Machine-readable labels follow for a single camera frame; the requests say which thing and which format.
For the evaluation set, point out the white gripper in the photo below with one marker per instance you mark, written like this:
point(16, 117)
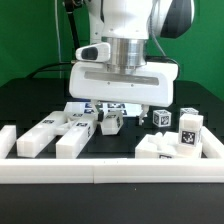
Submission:
point(150, 85)

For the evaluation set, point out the white chair seat plate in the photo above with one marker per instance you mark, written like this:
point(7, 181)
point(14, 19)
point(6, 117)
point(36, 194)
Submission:
point(166, 146)

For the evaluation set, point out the white chair back frame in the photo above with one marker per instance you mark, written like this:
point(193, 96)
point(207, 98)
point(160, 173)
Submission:
point(73, 132)

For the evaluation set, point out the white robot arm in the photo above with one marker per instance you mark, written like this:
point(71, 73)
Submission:
point(114, 66)

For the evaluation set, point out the white marker sheet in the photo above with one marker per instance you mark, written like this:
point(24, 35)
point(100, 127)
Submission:
point(128, 110)

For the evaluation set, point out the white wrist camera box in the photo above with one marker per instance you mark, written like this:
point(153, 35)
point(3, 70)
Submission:
point(96, 52)

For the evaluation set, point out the white U-shaped fence frame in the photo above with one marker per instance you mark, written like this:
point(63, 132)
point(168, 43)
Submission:
point(38, 171)

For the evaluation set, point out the black camera stand pole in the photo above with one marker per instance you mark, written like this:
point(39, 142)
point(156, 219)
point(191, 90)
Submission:
point(70, 6)

